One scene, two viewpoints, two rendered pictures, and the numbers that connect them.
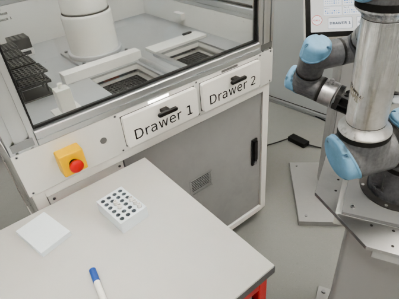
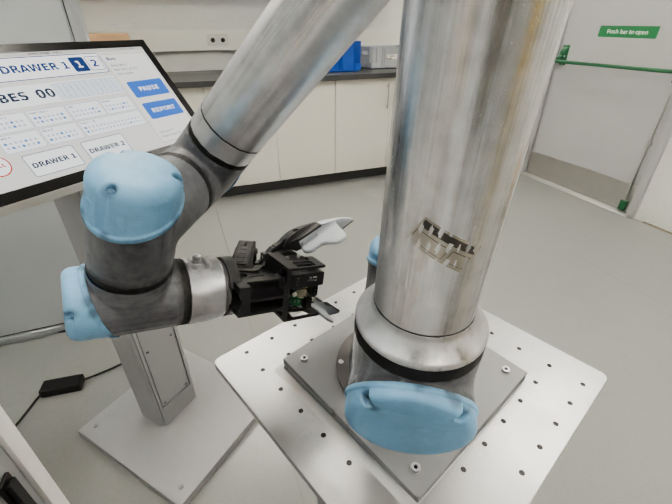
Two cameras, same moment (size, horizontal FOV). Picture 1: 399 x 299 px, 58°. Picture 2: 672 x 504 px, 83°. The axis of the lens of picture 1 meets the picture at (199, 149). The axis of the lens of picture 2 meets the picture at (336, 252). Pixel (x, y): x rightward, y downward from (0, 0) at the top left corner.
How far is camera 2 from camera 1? 0.71 m
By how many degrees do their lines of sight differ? 57
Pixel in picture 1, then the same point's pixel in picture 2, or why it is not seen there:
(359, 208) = (423, 459)
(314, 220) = (198, 480)
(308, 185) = (142, 439)
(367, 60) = (508, 121)
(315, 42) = (130, 172)
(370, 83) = (503, 197)
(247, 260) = not seen: outside the picture
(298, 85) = (126, 313)
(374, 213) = not seen: hidden behind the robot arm
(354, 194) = not seen: hidden behind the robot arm
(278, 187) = (94, 487)
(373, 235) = (489, 485)
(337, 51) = (190, 184)
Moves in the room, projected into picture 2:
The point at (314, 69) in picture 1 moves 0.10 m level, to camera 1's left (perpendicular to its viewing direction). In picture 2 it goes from (164, 249) to (60, 319)
